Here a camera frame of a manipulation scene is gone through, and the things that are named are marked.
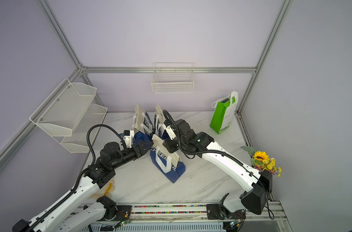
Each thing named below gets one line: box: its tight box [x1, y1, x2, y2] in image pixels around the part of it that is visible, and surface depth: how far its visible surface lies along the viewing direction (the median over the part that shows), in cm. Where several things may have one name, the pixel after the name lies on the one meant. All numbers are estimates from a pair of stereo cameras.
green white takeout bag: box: [209, 90, 239, 135], surface depth 95 cm
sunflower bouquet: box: [239, 145, 283, 178], surface depth 67 cm
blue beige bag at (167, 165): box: [149, 134, 186, 184], surface depth 76 cm
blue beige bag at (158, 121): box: [153, 103, 172, 141], surface depth 88 cm
